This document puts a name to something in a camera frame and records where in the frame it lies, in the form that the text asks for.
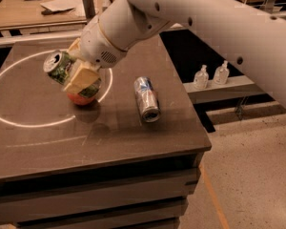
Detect orange ball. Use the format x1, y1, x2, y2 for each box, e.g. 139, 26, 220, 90
67, 94, 95, 106

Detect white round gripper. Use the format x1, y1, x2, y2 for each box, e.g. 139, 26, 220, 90
64, 16, 127, 94

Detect green soda can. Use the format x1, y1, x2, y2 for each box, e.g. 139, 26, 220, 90
43, 50, 101, 98

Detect white paper sheets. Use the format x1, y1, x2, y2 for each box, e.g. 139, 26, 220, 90
41, 0, 85, 17

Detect silver blue energy drink can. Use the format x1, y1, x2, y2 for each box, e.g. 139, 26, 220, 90
133, 76, 161, 123

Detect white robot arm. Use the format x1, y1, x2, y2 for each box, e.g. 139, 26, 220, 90
69, 0, 286, 109

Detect dark wooden table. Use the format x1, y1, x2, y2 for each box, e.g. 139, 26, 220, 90
0, 37, 211, 229

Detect left clear sanitizer bottle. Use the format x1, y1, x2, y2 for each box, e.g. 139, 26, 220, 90
194, 65, 209, 90

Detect clear sanitizer bottle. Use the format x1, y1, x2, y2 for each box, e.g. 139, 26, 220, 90
213, 60, 230, 85
194, 65, 209, 90

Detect left metal bracket post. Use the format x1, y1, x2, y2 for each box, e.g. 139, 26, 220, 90
82, 0, 96, 21

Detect right clear sanitizer bottle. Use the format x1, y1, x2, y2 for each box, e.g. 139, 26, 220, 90
213, 60, 230, 85

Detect grey low shelf beam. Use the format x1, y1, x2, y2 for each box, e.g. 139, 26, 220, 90
183, 75, 264, 104

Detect long wooden workbench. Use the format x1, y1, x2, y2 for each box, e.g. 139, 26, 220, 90
0, 0, 286, 52

